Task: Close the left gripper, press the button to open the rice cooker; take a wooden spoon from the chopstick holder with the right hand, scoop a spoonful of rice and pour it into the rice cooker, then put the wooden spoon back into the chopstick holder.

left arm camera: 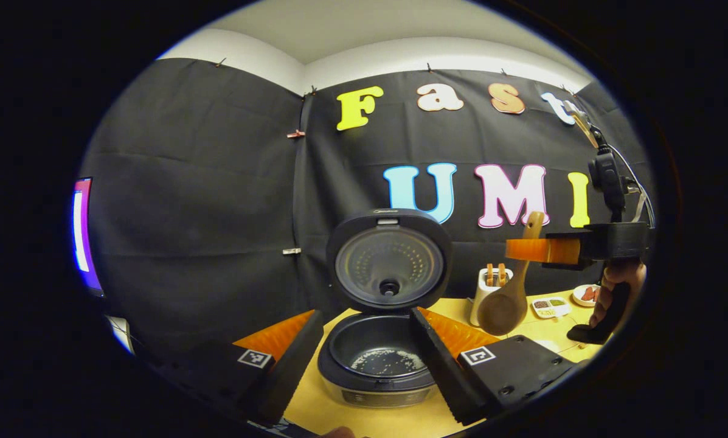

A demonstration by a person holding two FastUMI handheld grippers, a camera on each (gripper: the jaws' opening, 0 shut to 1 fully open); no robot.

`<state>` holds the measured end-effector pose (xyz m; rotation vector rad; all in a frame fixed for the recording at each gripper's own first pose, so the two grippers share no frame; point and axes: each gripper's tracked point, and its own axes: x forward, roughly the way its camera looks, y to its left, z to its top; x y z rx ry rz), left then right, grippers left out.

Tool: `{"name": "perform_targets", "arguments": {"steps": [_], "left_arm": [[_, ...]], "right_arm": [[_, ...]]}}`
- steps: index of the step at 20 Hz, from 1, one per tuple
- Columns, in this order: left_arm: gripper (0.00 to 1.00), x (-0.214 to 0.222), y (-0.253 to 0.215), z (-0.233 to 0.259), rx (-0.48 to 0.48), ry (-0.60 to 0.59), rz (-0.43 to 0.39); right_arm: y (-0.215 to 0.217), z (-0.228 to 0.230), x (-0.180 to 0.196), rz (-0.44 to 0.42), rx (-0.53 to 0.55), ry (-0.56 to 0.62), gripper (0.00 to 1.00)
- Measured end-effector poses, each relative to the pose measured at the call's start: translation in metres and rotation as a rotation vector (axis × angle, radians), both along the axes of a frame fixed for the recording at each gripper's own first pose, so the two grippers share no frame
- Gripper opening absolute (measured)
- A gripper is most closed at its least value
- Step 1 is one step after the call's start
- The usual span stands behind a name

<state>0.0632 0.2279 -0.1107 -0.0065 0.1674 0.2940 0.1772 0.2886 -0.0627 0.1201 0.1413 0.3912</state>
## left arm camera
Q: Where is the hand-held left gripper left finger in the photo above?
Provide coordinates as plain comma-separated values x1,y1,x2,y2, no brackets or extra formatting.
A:
157,309,325,426

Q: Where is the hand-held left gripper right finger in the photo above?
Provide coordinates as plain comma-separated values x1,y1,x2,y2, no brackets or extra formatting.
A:
409,307,577,426

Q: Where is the white rice portion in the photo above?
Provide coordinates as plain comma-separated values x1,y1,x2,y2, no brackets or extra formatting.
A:
352,348,426,375

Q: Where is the wooden spoon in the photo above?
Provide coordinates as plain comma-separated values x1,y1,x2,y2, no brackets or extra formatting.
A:
476,211,546,336

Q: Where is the dark grey rice cooker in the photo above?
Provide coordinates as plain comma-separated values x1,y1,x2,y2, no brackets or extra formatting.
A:
317,208,454,408

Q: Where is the white divided bean dish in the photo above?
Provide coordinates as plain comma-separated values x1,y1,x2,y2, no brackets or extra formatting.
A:
531,296,572,321

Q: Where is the white round plate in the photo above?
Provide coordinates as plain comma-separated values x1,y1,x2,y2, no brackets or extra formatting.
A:
572,284,602,307

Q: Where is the white toaster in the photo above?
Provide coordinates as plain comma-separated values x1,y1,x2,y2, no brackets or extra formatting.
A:
469,268,515,327

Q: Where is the black backdrop cloth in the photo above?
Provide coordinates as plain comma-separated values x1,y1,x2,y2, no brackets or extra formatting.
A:
79,58,656,366

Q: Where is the glowing purple monitor screen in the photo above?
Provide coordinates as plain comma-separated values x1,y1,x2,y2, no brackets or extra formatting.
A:
72,178,105,297

